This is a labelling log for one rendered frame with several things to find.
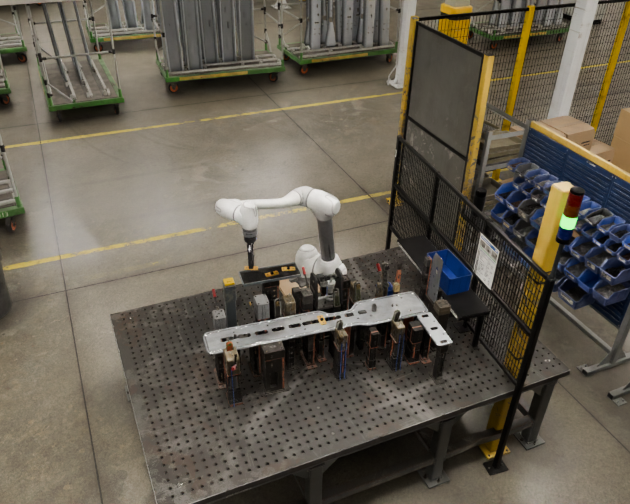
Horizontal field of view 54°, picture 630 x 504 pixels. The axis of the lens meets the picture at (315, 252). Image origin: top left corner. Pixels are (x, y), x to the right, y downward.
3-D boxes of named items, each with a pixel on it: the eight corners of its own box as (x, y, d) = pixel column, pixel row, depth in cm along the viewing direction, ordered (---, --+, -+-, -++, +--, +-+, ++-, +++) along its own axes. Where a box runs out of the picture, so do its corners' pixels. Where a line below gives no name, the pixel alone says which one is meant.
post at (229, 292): (228, 342, 401) (224, 288, 376) (225, 334, 407) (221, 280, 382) (239, 339, 403) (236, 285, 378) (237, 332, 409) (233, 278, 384)
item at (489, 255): (490, 292, 378) (500, 250, 361) (471, 271, 396) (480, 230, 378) (493, 291, 378) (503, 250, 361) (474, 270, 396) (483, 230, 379)
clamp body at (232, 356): (228, 410, 355) (225, 364, 334) (223, 391, 366) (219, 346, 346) (246, 406, 358) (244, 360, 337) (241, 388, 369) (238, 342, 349)
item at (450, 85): (465, 263, 603) (506, 56, 490) (453, 266, 598) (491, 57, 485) (396, 199, 703) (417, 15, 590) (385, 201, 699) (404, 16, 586)
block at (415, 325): (407, 366, 387) (412, 332, 371) (400, 354, 395) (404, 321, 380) (421, 363, 389) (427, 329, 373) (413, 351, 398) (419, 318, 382)
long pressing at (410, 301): (208, 359, 347) (208, 357, 346) (201, 333, 365) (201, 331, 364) (430, 313, 385) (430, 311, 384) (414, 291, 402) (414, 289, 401)
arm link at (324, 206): (324, 266, 455) (350, 276, 445) (312, 280, 445) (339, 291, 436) (316, 182, 402) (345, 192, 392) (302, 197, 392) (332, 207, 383)
